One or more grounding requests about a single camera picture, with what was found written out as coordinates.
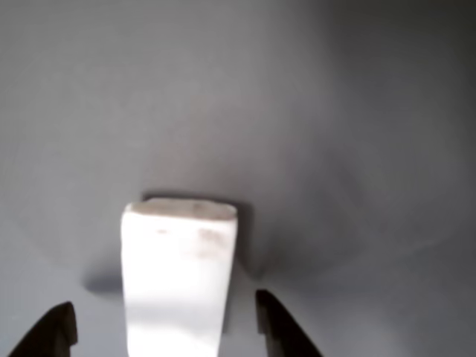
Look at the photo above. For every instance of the grey desk mat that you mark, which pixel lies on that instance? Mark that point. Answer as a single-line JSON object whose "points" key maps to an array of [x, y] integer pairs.
{"points": [[238, 111]]}

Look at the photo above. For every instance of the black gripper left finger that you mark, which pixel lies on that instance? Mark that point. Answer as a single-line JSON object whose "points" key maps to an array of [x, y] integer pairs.
{"points": [[52, 331]]}

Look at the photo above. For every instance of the small white block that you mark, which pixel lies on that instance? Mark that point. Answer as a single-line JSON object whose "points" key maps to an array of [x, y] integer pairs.
{"points": [[178, 282]]}

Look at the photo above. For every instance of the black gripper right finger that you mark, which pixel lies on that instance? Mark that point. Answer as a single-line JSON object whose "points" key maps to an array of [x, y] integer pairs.
{"points": [[286, 331]]}

